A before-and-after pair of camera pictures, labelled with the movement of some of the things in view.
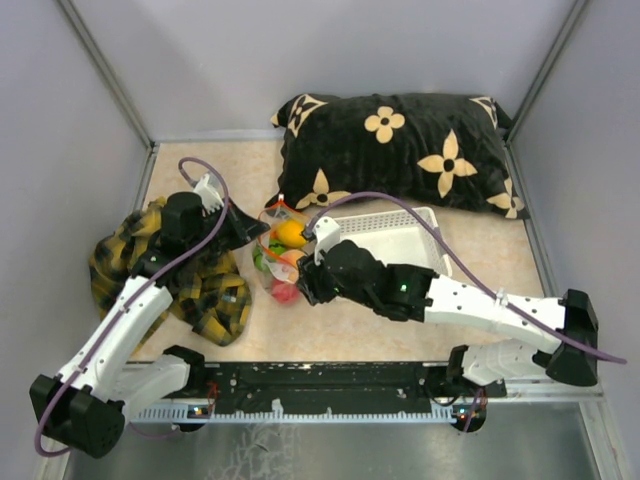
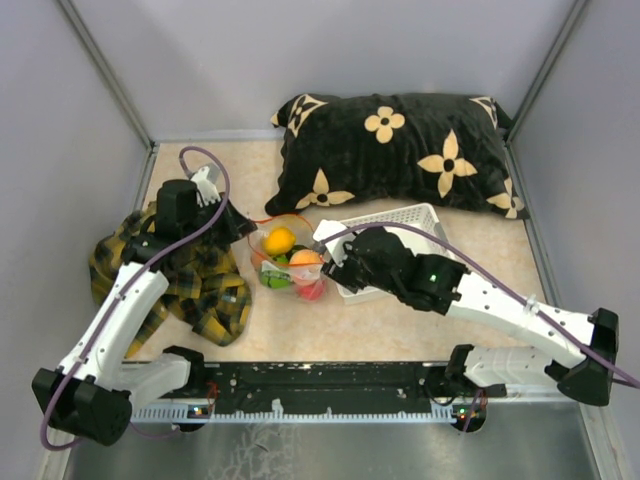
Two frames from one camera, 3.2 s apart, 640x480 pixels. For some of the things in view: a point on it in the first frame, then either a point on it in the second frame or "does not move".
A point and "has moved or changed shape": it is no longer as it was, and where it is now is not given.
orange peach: [291, 256] has moved or changed shape
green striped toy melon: [263, 255] to [277, 279]
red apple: [286, 293] has moved or changed shape
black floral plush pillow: [432, 151] does not move
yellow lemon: [289, 234] to [279, 241]
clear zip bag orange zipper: [276, 253] has moved or changed shape
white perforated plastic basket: [403, 237] does not move
